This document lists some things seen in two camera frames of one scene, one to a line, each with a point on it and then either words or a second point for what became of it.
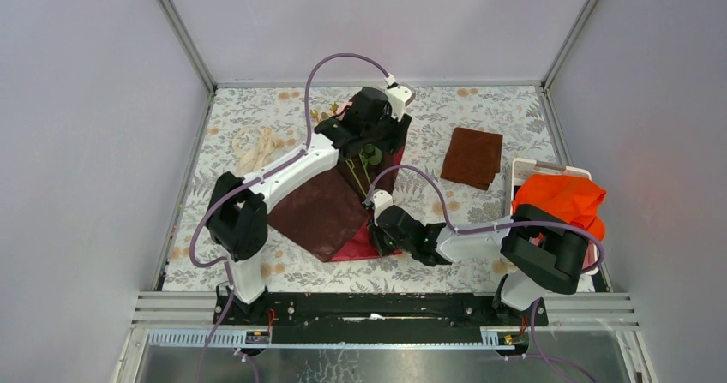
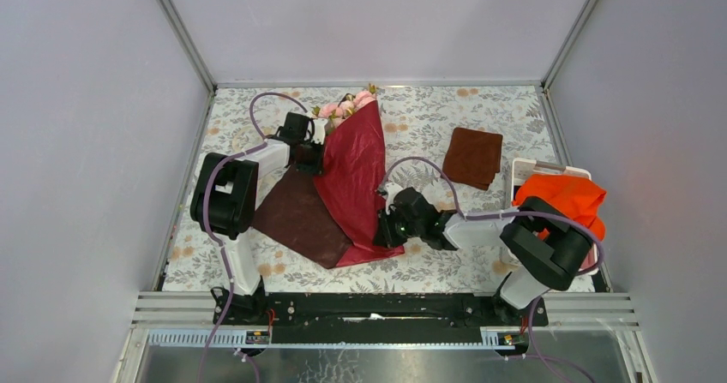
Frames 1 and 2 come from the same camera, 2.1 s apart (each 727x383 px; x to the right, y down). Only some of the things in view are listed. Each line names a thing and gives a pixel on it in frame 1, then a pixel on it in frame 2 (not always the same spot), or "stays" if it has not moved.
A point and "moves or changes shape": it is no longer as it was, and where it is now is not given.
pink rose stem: [370, 154] moves or changes shape
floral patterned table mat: [461, 144] stays
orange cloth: [573, 200] stays
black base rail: [379, 318] stays
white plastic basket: [526, 166] stays
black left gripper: [389, 142] to [315, 166]
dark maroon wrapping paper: [331, 217] moves or changes shape
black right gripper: [375, 236] to [384, 236]
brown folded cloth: [473, 158] stays
